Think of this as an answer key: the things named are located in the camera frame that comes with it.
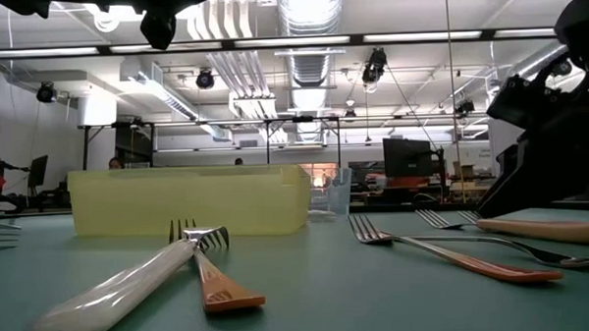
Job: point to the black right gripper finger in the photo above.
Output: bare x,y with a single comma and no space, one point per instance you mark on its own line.
521,194

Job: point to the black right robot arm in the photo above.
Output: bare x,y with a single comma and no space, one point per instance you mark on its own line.
584,22

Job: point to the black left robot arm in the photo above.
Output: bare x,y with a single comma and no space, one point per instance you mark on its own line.
24,5

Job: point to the wooden desk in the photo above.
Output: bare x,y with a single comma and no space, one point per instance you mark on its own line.
464,186

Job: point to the black hanging spotlight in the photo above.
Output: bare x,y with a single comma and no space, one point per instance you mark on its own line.
46,93
374,67
205,80
464,107
561,68

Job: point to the white ceiling pipes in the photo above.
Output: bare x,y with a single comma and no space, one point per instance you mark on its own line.
245,83

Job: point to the white ceiling unit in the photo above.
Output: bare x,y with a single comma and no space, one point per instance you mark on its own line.
97,113

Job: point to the black computer monitor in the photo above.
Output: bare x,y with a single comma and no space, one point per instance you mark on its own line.
407,156

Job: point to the dark cabinet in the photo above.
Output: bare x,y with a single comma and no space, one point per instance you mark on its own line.
134,147

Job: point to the overhead beam with light strips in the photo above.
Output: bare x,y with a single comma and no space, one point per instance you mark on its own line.
295,41

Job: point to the person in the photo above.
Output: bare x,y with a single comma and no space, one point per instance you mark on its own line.
238,161
115,164

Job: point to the yellow plastic bin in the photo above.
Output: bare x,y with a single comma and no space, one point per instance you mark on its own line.
178,204

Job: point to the clear plastic bin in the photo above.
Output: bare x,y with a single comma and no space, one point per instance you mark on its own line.
337,193

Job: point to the small black monitor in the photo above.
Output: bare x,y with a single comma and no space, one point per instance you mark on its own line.
38,170

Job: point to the green table mat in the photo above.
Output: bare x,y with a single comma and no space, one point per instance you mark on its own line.
329,311

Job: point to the black equipment stand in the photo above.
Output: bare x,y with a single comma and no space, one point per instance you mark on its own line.
11,201

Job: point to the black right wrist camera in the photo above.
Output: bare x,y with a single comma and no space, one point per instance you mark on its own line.
523,101

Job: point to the white rectangular duct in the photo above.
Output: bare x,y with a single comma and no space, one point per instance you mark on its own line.
174,102

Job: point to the slanted silver duct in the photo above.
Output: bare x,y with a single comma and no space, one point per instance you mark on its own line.
531,64

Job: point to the black metal frame stand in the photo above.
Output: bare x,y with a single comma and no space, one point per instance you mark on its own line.
209,122

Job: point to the large silver ventilation duct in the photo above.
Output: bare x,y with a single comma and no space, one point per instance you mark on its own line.
311,71

